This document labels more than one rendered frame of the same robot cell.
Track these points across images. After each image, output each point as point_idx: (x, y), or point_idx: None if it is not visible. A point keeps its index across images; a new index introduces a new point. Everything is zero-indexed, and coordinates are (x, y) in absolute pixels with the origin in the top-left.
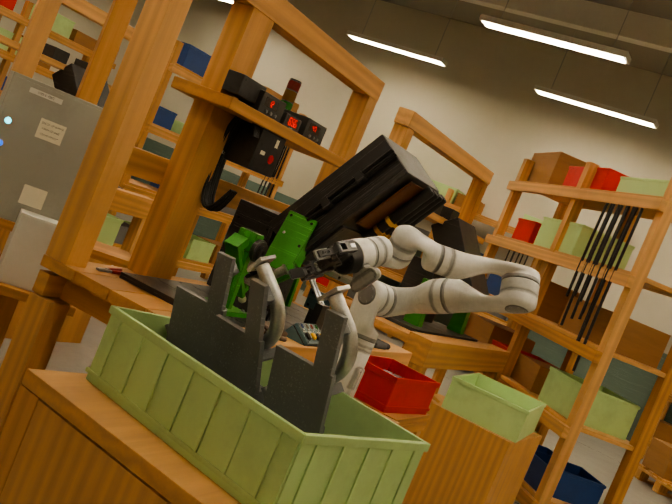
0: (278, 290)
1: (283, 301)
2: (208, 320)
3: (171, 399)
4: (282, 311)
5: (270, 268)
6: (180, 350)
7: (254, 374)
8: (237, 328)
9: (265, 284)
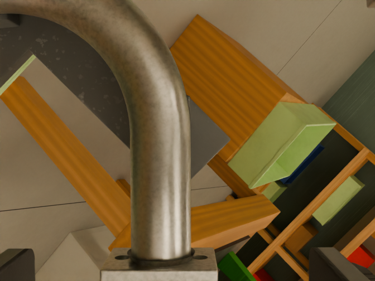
0: (190, 129)
1: (179, 81)
2: None
3: None
4: (167, 46)
5: (189, 229)
6: (4, 86)
7: None
8: (6, 81)
9: (221, 148)
